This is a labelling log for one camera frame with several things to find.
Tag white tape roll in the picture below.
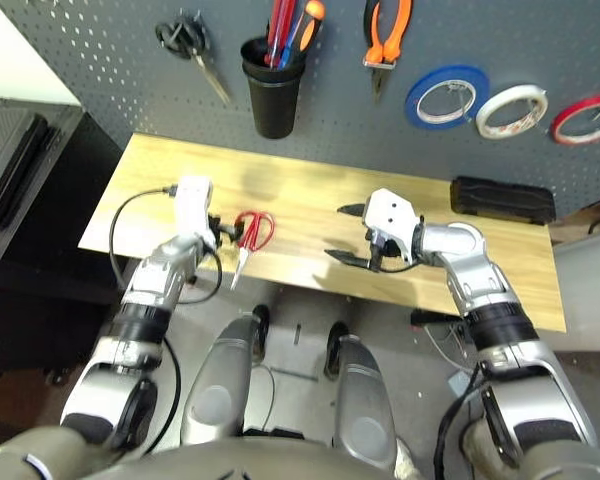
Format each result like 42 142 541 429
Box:
474 83 549 140

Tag red handled screwdriver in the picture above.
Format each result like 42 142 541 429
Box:
263 0 297 69

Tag red handled scissors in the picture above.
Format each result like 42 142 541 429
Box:
229 210 276 291

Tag black handled scissors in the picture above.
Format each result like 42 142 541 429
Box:
154 14 231 105

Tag silver left robot leg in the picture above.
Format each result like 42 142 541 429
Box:
179 304 271 446

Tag black metal table foot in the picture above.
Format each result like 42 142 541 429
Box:
410 308 461 331

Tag khaki trouser leg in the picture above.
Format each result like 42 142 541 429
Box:
462 419 511 471

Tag blue tape roll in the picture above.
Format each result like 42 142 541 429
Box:
404 63 491 131

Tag black plastic cup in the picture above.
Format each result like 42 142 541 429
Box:
244 77 304 140
239 37 308 86

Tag blue handled screwdriver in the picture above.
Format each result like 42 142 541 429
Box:
277 19 306 71

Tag grey metal pegboard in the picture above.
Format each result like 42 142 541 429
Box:
0 0 600 214

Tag large black tool case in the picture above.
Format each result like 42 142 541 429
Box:
0 107 49 229

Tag silver robot leg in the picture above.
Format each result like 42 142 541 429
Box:
179 304 271 446
324 322 399 471

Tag orange black pliers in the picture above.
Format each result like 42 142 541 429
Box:
362 0 413 101

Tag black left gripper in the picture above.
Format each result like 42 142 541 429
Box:
207 213 247 247

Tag silver right robot leg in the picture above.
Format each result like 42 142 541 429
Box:
324 322 399 471

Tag orange black screwdriver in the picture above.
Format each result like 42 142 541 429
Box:
292 0 327 61

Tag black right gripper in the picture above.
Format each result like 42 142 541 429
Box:
324 202 406 272

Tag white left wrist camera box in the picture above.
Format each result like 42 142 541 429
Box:
171 175 217 251

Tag red tape roll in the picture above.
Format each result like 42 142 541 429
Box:
550 94 600 147

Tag grey sneaker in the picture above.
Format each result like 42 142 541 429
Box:
394 439 424 480

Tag grey robot torso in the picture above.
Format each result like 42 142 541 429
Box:
79 434 416 480

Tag grey floor pad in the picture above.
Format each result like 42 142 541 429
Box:
447 372 474 396

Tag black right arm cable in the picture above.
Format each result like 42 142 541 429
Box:
432 364 486 480

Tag small black ribbed case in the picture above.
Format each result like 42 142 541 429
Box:
449 175 556 226

